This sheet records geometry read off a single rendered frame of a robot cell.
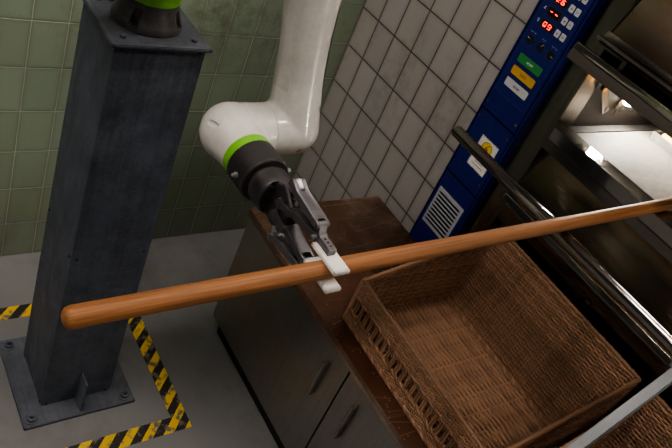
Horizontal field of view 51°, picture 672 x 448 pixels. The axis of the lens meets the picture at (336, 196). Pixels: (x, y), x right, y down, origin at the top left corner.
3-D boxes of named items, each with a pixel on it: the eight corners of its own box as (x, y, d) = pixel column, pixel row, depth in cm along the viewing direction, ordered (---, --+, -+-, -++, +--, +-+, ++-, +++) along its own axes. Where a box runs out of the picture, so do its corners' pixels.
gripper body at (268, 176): (292, 161, 120) (319, 197, 115) (276, 199, 125) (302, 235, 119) (254, 163, 115) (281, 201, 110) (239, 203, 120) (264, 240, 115)
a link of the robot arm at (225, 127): (184, 140, 131) (195, 91, 125) (244, 134, 138) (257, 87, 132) (216, 189, 123) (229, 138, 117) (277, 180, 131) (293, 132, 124)
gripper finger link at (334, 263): (325, 242, 111) (327, 239, 110) (349, 274, 107) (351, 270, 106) (310, 245, 109) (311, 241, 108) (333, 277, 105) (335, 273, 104)
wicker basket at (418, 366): (461, 290, 221) (504, 225, 206) (586, 444, 188) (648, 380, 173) (337, 315, 192) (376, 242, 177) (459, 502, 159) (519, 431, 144)
